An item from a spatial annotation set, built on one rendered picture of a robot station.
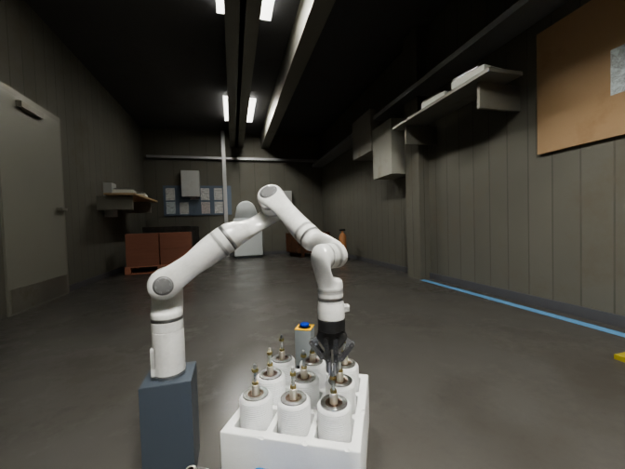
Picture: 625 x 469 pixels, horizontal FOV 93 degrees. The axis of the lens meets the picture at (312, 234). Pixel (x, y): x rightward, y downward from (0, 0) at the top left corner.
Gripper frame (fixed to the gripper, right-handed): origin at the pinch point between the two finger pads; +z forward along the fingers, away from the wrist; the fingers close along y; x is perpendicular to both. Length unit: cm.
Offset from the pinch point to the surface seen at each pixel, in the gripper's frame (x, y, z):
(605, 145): 164, 167, -87
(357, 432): -0.9, 6.5, 17.0
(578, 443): 31, 76, 35
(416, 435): 26, 25, 35
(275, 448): -7.5, -14.7, 19.2
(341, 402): 0.1, 2.3, 9.7
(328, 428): -4.8, -0.8, 14.1
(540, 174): 203, 146, -75
